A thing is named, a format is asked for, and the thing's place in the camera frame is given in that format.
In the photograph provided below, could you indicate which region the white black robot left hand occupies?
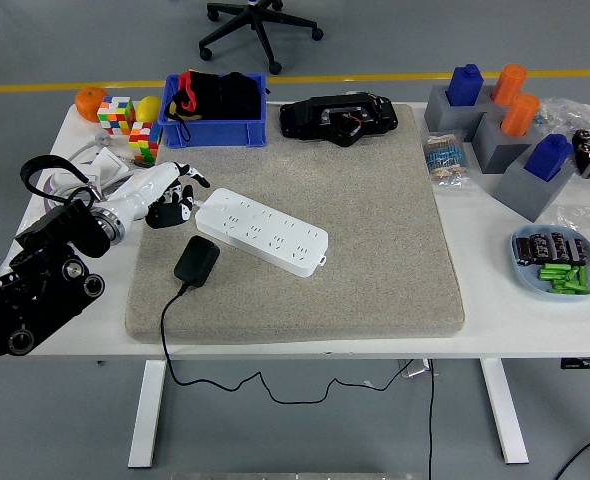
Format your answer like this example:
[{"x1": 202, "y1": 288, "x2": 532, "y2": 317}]
[{"x1": 105, "y1": 161, "x2": 212, "y2": 230}]

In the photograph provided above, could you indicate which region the black plug adapter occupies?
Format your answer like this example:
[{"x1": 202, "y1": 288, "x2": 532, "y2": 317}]
[{"x1": 173, "y1": 235, "x2": 221, "y2": 290}]

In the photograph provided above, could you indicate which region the white power strip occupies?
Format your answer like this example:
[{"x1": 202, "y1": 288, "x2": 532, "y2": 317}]
[{"x1": 194, "y1": 187, "x2": 330, "y2": 279}]

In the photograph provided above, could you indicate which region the thin black plug cord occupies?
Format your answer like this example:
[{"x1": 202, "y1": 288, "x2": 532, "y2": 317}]
[{"x1": 159, "y1": 283, "x2": 416, "y2": 405}]

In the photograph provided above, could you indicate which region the multicolour puzzle cube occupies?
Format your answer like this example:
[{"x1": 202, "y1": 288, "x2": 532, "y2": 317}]
[
  {"x1": 96, "y1": 94, "x2": 136, "y2": 137},
  {"x1": 128, "y1": 121, "x2": 164, "y2": 164}
]

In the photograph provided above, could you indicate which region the white rectangular box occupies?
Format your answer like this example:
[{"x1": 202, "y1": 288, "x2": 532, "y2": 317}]
[{"x1": 52, "y1": 167, "x2": 99, "y2": 190}]

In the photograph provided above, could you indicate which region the yellow lemon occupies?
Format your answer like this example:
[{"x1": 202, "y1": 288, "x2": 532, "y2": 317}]
[{"x1": 134, "y1": 95, "x2": 164, "y2": 124}]

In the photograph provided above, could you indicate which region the blue plastic bin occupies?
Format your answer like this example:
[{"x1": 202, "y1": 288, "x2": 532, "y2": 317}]
[{"x1": 157, "y1": 73, "x2": 269, "y2": 150}]

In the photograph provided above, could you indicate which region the orange fruit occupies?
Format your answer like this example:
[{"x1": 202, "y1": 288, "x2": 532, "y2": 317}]
[{"x1": 74, "y1": 86, "x2": 110, "y2": 123}]

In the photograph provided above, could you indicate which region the black red yellow fabric pouch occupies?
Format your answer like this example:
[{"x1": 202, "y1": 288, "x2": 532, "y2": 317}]
[{"x1": 163, "y1": 70, "x2": 221, "y2": 142}]

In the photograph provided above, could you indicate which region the black folded fabric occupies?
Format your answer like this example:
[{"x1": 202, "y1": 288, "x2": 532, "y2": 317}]
[{"x1": 217, "y1": 72, "x2": 271, "y2": 121}]

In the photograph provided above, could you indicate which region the black mechanical device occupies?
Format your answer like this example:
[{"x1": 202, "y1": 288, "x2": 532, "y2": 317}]
[{"x1": 279, "y1": 91, "x2": 400, "y2": 148}]

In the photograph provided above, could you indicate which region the grey-brown mat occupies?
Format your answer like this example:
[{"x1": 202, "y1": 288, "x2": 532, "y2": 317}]
[{"x1": 124, "y1": 102, "x2": 466, "y2": 345}]

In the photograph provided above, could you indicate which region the white table leg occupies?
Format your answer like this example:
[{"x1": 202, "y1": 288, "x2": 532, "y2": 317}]
[
  {"x1": 127, "y1": 359, "x2": 168, "y2": 470},
  {"x1": 479, "y1": 358, "x2": 530, "y2": 465}
]

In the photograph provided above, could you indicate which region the clear bag of resistors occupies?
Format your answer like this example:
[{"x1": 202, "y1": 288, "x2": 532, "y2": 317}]
[{"x1": 421, "y1": 130, "x2": 474, "y2": 194}]

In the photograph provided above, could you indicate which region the grey block holder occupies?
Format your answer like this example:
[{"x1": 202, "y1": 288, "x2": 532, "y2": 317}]
[
  {"x1": 471, "y1": 112, "x2": 534, "y2": 175},
  {"x1": 423, "y1": 84, "x2": 499, "y2": 143},
  {"x1": 492, "y1": 149, "x2": 576, "y2": 223}
]

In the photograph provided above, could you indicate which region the blue square peg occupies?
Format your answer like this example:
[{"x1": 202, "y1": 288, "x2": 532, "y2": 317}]
[
  {"x1": 523, "y1": 133, "x2": 574, "y2": 182},
  {"x1": 447, "y1": 63, "x2": 485, "y2": 108}
]

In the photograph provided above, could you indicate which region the orange cylinder peg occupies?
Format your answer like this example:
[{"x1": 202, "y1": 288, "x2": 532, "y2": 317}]
[
  {"x1": 490, "y1": 63, "x2": 528, "y2": 107},
  {"x1": 499, "y1": 93, "x2": 541, "y2": 139}
]

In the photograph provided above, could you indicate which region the light blue dish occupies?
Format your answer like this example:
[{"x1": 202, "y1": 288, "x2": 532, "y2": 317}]
[{"x1": 510, "y1": 223, "x2": 590, "y2": 301}]

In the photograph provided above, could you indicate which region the crumpled clear plastic bag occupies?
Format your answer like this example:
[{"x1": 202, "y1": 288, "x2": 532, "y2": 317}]
[
  {"x1": 532, "y1": 96, "x2": 590, "y2": 151},
  {"x1": 549, "y1": 202, "x2": 590, "y2": 271}
]

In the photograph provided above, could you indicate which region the white square wall plate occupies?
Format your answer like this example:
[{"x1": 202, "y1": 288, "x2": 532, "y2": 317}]
[{"x1": 94, "y1": 146, "x2": 132, "y2": 176}]

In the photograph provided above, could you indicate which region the grey power strip cable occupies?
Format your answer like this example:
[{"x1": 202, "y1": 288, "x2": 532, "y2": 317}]
[{"x1": 49, "y1": 130, "x2": 149, "y2": 201}]

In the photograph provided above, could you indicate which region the metal bracket under table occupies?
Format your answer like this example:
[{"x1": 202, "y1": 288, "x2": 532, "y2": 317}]
[{"x1": 398, "y1": 359, "x2": 432, "y2": 377}]

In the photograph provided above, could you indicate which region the black hanging cable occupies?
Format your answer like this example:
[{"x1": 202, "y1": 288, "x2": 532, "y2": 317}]
[{"x1": 427, "y1": 358, "x2": 435, "y2": 480}]

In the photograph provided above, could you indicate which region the black floor cable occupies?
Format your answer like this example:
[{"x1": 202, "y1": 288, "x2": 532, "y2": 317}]
[{"x1": 556, "y1": 428, "x2": 590, "y2": 480}]

